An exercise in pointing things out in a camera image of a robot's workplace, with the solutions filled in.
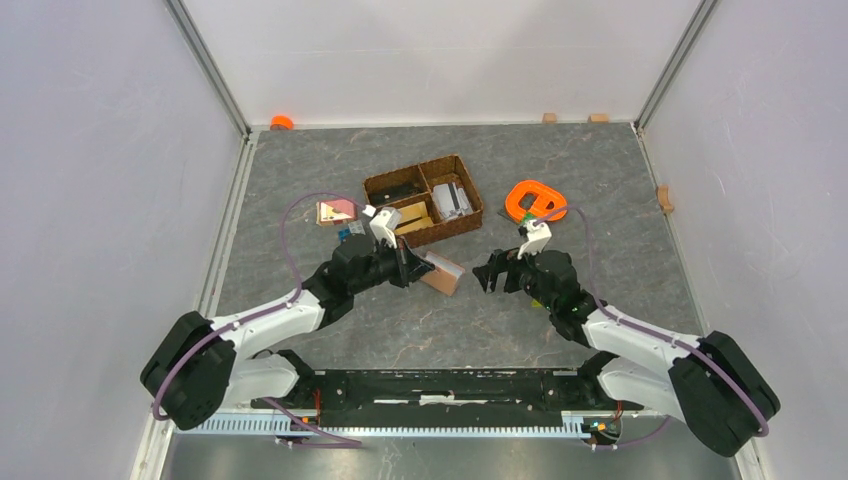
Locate pink tan small box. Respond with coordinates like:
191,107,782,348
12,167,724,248
316,199,358,226

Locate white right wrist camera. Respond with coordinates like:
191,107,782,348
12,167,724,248
517,219,552,259

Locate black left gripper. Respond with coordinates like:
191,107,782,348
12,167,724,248
350,234,434,295

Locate curved wooden piece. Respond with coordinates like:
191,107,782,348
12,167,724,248
656,185,675,215

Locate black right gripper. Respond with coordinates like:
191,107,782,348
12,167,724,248
472,240,556,312

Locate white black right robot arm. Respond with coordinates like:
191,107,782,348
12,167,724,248
472,249,781,457

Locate black cards in basket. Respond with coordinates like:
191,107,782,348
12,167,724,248
367,182,423,207

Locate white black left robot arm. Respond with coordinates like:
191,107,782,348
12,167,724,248
140,235,435,430

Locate orange plastic ring toy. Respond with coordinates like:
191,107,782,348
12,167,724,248
504,180,567,221

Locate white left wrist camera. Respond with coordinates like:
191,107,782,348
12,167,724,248
362,205,402,249

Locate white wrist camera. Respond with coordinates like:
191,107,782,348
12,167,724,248
362,205,402,249
517,219,552,259

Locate brown woven basket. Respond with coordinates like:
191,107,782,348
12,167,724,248
363,154,484,247

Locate orange round cap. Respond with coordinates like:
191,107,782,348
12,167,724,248
269,115,294,130

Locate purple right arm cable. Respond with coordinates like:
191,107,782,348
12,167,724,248
529,203,771,439

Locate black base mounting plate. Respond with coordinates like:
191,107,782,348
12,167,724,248
277,368,643,428

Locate grey cable duct strip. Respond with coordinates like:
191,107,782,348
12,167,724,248
180,411,590,440

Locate gold card front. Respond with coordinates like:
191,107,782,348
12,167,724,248
394,201,434,235

